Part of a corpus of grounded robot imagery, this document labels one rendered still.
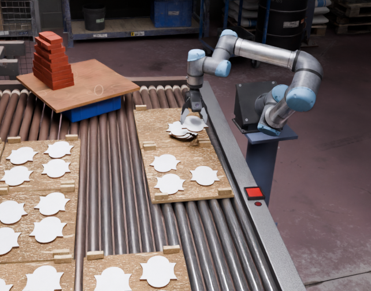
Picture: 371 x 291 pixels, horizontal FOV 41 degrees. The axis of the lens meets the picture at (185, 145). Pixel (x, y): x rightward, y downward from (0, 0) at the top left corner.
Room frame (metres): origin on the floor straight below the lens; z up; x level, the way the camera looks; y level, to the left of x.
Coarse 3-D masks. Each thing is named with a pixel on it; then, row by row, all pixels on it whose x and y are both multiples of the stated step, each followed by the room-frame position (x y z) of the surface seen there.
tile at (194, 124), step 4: (188, 116) 2.17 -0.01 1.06; (192, 116) 2.17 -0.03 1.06; (184, 120) 2.12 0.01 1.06; (188, 120) 2.13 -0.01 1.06; (192, 120) 2.13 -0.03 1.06; (196, 120) 2.13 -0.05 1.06; (200, 120) 2.13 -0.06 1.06; (184, 124) 2.09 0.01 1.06; (188, 124) 2.09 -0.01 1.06; (192, 124) 2.09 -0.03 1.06; (196, 124) 2.09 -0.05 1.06; (200, 124) 2.09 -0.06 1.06; (204, 124) 2.09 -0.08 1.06; (184, 128) 2.05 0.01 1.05; (188, 128) 2.05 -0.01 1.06; (192, 128) 2.05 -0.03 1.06; (196, 128) 2.05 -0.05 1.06; (200, 128) 2.05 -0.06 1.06; (196, 132) 2.03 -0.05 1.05
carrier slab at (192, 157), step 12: (144, 156) 1.98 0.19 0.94; (180, 156) 1.99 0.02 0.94; (192, 156) 2.00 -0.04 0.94; (204, 156) 2.00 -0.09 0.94; (216, 156) 2.01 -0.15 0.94; (144, 168) 1.89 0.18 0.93; (180, 168) 1.89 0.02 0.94; (192, 168) 1.90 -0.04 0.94; (216, 168) 1.91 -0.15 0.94; (156, 180) 1.79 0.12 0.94; (156, 192) 1.70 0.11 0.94; (180, 192) 1.71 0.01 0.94; (192, 192) 1.71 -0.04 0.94; (204, 192) 1.72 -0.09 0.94; (216, 192) 1.72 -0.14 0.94
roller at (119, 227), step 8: (112, 112) 2.44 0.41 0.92; (112, 120) 2.35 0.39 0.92; (112, 128) 2.26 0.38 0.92; (112, 136) 2.18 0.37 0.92; (112, 144) 2.10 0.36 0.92; (112, 152) 2.03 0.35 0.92; (112, 160) 1.97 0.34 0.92; (112, 168) 1.90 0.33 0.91; (112, 176) 1.84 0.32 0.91; (120, 176) 1.85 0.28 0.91; (112, 184) 1.78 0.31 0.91; (120, 184) 1.78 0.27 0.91; (112, 192) 1.73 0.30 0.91; (120, 192) 1.72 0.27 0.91; (120, 200) 1.66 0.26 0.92; (120, 208) 1.61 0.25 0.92; (120, 216) 1.56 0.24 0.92; (120, 224) 1.51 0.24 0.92; (120, 232) 1.46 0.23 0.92; (120, 240) 1.42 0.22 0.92; (120, 248) 1.37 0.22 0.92
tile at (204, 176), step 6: (198, 168) 1.89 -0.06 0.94; (204, 168) 1.89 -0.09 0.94; (210, 168) 1.89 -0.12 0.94; (192, 174) 1.84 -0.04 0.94; (198, 174) 1.84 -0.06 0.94; (204, 174) 1.84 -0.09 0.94; (210, 174) 1.84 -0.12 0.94; (192, 180) 1.79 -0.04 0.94; (198, 180) 1.79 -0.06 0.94; (204, 180) 1.80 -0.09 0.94; (210, 180) 1.80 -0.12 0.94; (216, 180) 1.80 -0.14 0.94
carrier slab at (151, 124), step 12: (180, 108) 2.50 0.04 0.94; (144, 120) 2.34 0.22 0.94; (156, 120) 2.34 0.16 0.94; (168, 120) 2.35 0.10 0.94; (144, 132) 2.21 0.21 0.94; (156, 132) 2.21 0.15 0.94; (168, 132) 2.22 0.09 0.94; (204, 132) 2.23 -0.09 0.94; (156, 144) 2.09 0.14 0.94; (168, 144) 2.10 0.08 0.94; (180, 144) 2.10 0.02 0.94; (192, 144) 2.11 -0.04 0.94
